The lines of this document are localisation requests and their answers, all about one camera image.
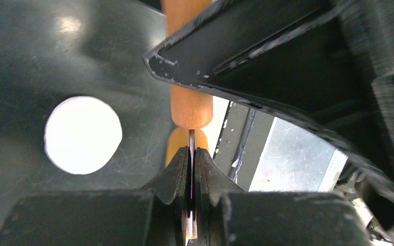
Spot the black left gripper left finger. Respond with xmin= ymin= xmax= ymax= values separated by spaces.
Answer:
xmin=0 ymin=147 xmax=189 ymax=245

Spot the wooden rolling pin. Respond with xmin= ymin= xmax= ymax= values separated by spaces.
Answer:
xmin=160 ymin=0 xmax=214 ymax=240

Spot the white dough disc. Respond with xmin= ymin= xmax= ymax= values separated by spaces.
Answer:
xmin=44 ymin=96 xmax=123 ymax=175

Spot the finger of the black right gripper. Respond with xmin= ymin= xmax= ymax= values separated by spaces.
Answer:
xmin=143 ymin=1 xmax=394 ymax=203

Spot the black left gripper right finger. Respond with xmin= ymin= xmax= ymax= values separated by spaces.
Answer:
xmin=195 ymin=149 xmax=370 ymax=245

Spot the black baking tray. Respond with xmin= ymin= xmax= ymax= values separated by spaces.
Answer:
xmin=0 ymin=1 xmax=174 ymax=228

